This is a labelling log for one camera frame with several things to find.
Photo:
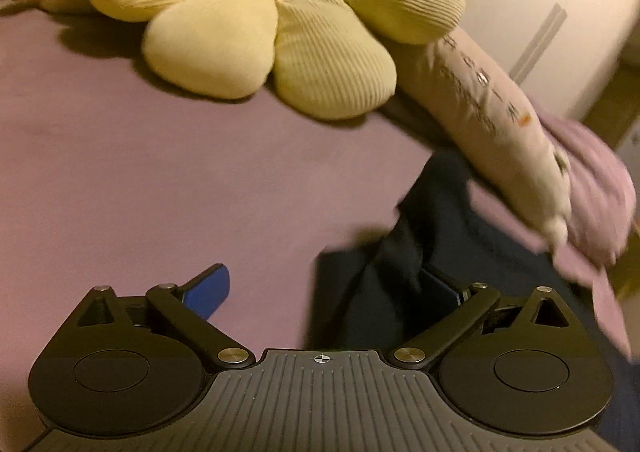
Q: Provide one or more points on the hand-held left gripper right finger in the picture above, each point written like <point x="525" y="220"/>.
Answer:
<point x="450" y="291"/>

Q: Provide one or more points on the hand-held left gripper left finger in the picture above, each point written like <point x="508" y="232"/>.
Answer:
<point x="210" y="292"/>

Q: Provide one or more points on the navy zip jacket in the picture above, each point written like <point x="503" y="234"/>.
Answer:
<point x="400" y="242"/>

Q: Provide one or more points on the pink bed blanket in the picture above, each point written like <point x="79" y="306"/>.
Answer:
<point x="150" y="182"/>

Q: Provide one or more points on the pink duvet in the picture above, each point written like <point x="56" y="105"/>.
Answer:
<point x="595" y="192"/>

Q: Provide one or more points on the beige long printed pillow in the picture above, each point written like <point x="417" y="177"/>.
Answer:
<point x="475" y="107"/>

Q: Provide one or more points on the cream flower-shaped pillow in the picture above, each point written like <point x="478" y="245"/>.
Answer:
<point x="200" y="47"/>

